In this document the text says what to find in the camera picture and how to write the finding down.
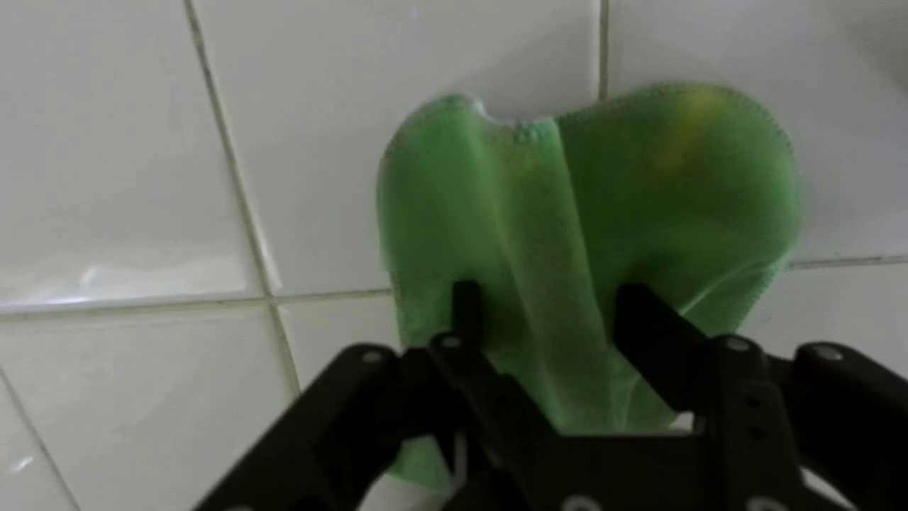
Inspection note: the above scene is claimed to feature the green microfibre cloth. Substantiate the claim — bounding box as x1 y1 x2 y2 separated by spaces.
374 79 807 496

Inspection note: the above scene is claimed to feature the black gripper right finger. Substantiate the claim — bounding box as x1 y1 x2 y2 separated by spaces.
609 280 908 511

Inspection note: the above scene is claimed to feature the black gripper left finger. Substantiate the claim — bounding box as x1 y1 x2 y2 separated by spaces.
192 278 574 511

